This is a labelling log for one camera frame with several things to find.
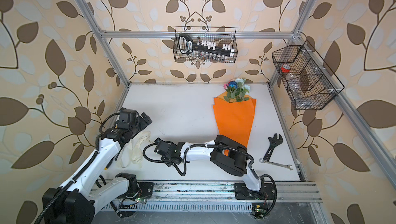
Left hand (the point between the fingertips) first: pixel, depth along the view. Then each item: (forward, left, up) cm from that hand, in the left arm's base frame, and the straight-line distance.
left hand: (145, 120), depth 82 cm
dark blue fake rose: (+38, -52, -8) cm, 65 cm away
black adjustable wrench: (-4, -73, -13) cm, 74 cm away
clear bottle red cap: (+29, -78, +14) cm, 85 cm away
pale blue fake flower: (+36, -59, -10) cm, 69 cm away
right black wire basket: (+20, -85, +16) cm, 89 cm away
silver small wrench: (-17, -78, -14) cm, 81 cm away
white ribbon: (-12, +8, -15) cm, 21 cm away
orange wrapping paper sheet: (+11, -52, -14) cm, 55 cm away
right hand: (-13, -13, -16) cm, 24 cm away
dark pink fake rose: (+38, -47, -11) cm, 62 cm away
